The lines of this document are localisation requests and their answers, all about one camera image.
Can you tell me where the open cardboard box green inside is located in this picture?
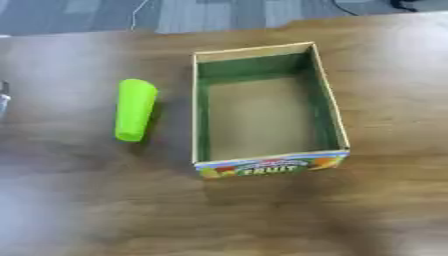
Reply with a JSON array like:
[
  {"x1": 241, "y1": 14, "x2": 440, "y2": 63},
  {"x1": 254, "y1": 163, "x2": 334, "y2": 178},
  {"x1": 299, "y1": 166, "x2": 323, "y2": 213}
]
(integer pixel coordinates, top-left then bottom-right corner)
[{"x1": 190, "y1": 41, "x2": 352, "y2": 180}]

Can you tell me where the white cable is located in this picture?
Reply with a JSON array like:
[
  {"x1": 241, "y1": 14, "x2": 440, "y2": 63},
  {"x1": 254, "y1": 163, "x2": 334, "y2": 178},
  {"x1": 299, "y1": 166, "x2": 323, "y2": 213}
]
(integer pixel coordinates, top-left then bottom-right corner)
[{"x1": 127, "y1": 0, "x2": 151, "y2": 32}]

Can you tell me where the black cable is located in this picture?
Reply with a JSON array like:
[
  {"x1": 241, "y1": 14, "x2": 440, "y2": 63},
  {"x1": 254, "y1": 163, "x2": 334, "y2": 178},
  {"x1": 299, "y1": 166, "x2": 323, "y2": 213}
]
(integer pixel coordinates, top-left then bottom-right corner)
[{"x1": 330, "y1": 0, "x2": 424, "y2": 17}]

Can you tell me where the lime green cup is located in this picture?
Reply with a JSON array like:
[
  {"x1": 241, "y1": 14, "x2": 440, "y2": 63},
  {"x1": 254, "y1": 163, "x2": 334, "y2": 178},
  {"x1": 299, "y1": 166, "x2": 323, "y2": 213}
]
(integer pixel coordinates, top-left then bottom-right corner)
[{"x1": 113, "y1": 78, "x2": 160, "y2": 143}]

